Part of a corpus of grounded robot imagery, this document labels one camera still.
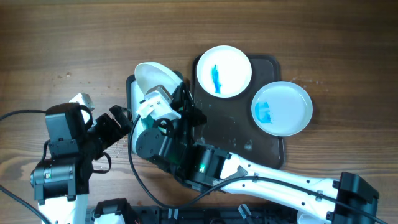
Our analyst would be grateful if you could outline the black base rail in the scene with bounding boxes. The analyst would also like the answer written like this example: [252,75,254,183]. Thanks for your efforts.
[85,203,299,224]

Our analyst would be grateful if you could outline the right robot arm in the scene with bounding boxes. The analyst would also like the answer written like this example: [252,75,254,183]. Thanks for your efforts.
[134,83,379,223]

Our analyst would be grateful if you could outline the dark brown serving tray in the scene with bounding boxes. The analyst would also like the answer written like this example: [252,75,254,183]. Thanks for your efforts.
[191,54,285,169]

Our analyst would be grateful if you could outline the right black cable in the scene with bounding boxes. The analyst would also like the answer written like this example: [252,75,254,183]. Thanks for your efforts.
[127,114,389,224]

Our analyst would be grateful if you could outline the black tray with white water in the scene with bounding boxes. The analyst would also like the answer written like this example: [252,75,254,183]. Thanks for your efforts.
[126,70,187,156]

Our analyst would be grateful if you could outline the white plate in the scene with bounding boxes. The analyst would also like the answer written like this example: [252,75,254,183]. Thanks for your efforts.
[195,45,252,98]
[134,62,183,95]

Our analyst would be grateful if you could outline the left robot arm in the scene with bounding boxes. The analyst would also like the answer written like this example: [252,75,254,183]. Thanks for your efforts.
[30,103,132,223]

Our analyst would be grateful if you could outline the pale grey plate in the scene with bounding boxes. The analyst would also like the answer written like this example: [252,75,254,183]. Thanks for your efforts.
[251,81,313,137]

